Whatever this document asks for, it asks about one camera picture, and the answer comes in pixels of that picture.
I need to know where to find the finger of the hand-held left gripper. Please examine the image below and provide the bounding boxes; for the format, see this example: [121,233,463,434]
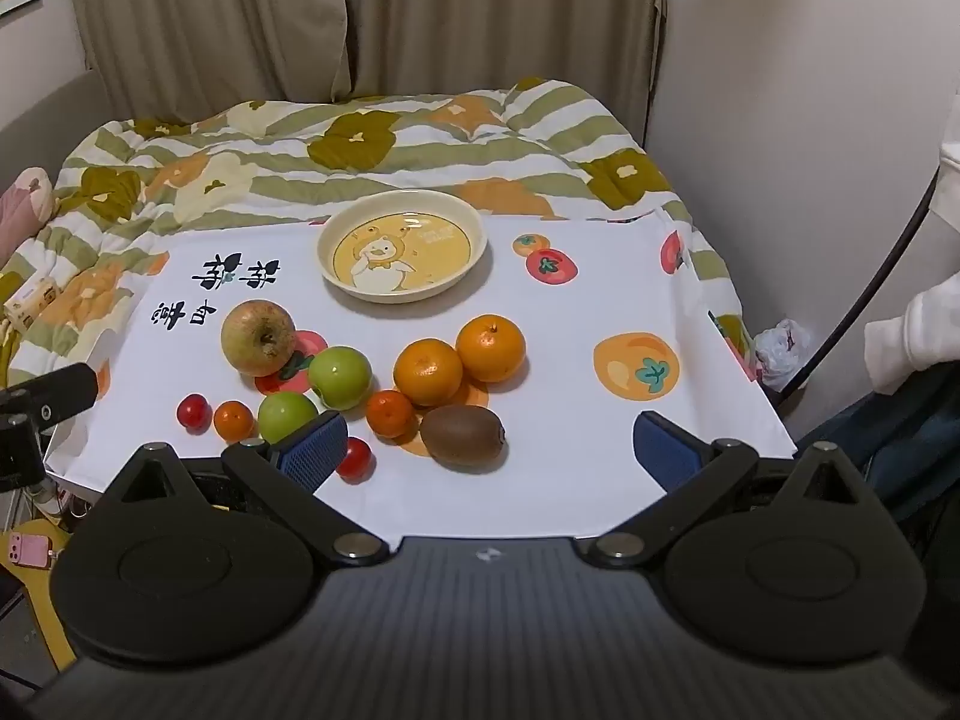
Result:
[0,364,100,430]

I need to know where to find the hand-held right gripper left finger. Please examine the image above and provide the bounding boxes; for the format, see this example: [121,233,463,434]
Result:
[101,411,391,567]

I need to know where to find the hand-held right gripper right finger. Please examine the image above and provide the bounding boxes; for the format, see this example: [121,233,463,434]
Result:
[577,411,875,569]

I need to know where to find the green apple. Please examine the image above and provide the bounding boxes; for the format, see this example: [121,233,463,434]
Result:
[307,346,374,412]
[257,391,320,445]

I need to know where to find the large red-yellow apple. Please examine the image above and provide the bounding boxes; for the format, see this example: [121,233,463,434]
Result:
[220,300,299,378]

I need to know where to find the brown kiwi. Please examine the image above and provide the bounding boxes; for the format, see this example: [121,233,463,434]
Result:
[418,404,507,472]

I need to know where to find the white ceramic bowl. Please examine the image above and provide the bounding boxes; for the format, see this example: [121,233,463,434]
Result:
[316,191,487,305]

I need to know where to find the white power strip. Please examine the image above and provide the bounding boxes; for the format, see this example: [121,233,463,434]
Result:
[27,481,85,535]

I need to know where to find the small tangerine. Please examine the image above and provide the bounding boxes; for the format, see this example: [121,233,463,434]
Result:
[214,400,257,443]
[365,389,417,440]

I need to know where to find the tissue pack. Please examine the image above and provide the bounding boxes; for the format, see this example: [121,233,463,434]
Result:
[4,277,65,332]

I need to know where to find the pink phone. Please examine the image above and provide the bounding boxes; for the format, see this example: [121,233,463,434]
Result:
[7,532,50,566]

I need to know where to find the white fruit-print tablecloth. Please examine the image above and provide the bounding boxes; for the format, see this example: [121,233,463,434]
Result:
[45,210,797,541]

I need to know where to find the large orange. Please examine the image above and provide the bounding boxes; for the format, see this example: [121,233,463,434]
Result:
[394,339,464,408]
[456,313,526,383]

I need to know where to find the white plastic bag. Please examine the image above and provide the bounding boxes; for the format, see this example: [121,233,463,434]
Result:
[753,319,812,392]

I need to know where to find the yellow stool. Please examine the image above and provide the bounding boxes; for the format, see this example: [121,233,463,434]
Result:
[10,517,77,673]

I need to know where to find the pink plush toy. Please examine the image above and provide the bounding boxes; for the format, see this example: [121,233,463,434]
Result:
[0,169,53,271]

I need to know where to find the dark blue pants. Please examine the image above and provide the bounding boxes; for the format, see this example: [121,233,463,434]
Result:
[795,366,960,518]

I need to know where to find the grey bed headboard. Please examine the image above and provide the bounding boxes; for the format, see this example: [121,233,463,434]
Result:
[0,71,102,192]

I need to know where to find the black curved tube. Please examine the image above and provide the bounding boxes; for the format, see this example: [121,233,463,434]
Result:
[778,163,943,395]

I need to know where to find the striped floral blanket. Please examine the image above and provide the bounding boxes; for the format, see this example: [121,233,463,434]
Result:
[0,76,760,421]

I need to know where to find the beige curtain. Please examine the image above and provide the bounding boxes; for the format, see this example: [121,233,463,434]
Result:
[334,0,670,152]
[64,0,353,122]

